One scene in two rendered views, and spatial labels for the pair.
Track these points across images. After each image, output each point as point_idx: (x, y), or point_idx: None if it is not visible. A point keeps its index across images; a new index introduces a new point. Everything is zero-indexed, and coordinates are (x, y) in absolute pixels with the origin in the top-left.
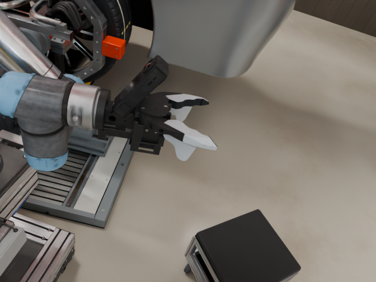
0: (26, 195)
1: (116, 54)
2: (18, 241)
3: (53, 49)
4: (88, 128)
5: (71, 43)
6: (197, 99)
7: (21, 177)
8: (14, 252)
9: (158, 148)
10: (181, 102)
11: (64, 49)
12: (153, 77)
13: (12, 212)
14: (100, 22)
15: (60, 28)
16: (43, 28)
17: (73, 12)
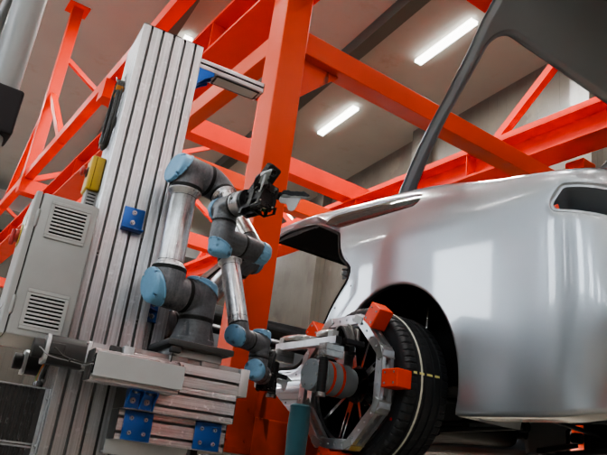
0: (213, 417)
1: (393, 379)
2: (175, 373)
3: (319, 352)
4: (234, 205)
5: (340, 354)
6: (300, 191)
7: (218, 384)
8: (166, 380)
9: (257, 199)
10: (286, 190)
11: (327, 349)
12: (265, 168)
13: (191, 414)
14: (382, 347)
15: (330, 333)
16: (320, 338)
17: (351, 329)
